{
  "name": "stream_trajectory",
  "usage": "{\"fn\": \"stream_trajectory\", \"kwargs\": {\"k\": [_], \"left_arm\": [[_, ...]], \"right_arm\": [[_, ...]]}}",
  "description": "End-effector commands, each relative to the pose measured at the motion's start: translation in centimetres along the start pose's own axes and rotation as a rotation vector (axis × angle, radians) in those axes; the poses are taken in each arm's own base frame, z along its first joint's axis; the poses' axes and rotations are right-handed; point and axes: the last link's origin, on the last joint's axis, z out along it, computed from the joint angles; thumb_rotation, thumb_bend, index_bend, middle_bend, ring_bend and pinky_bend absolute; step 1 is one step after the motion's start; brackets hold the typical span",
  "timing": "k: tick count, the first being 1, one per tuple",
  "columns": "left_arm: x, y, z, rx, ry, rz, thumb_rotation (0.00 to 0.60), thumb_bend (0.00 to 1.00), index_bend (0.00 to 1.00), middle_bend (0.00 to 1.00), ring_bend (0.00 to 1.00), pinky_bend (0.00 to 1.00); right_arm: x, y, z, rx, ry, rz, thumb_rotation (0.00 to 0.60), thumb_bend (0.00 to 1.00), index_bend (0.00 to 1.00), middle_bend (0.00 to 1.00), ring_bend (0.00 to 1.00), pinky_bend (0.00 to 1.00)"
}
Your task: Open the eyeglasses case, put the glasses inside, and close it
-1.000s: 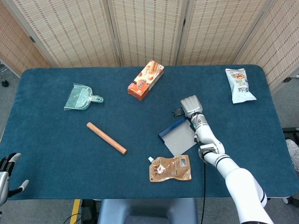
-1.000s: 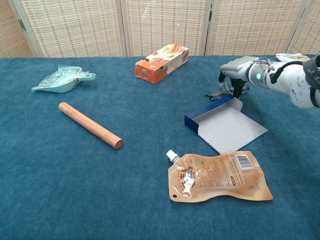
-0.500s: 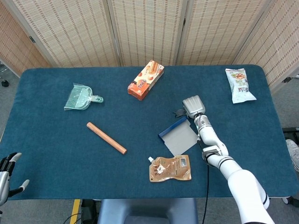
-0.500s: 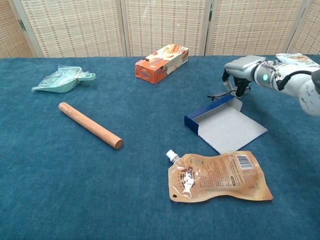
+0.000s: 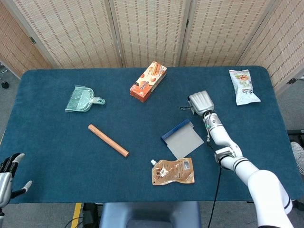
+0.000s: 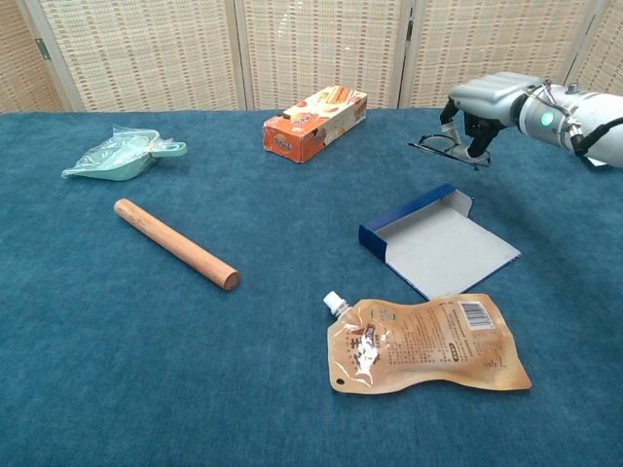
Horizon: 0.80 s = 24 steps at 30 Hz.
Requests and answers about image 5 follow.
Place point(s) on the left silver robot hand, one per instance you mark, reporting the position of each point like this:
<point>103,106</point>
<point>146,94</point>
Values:
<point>5,185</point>

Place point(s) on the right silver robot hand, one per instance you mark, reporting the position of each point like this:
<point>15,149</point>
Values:
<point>202,103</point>

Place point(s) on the black eyeglasses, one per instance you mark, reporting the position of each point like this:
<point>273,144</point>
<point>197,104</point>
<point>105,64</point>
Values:
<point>183,108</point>

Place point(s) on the blue box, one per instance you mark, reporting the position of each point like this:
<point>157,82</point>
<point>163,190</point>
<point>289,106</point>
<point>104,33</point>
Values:
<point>183,140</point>

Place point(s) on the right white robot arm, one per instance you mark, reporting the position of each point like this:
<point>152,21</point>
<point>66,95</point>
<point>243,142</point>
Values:
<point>221,135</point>

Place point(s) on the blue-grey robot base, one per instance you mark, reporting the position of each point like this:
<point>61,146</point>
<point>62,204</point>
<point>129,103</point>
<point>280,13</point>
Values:
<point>152,213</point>

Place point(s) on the orange biscuit box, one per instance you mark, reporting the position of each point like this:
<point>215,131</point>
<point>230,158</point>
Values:
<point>145,88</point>

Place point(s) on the white snack bag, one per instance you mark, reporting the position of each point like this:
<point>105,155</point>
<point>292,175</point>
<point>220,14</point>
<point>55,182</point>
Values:
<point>243,88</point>

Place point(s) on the blue table cloth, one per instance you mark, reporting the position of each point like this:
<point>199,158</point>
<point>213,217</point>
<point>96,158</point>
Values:
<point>59,142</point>

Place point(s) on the tan spout pouch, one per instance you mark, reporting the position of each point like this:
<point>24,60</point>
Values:
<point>171,172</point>

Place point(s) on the metal screen hinge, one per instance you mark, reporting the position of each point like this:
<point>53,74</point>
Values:
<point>187,22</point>
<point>32,40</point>

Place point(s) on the bamboo folding screen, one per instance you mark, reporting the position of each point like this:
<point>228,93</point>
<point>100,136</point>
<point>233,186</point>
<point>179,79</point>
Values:
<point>147,31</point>

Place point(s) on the black floor stand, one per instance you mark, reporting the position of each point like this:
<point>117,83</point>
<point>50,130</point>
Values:
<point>295,136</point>

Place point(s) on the black caster wheel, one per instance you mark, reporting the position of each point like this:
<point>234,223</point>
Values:
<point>5,84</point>

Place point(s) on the wooden rolling pin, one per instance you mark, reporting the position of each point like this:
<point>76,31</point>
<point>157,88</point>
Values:
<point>108,140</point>

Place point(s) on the grey sneaker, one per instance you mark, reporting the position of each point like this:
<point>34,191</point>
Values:
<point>298,154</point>

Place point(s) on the green dustpan in plastic bag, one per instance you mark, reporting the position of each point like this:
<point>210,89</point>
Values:
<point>80,101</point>

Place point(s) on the black screen bracket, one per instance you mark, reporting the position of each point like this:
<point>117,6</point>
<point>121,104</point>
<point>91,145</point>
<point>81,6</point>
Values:
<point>291,81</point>

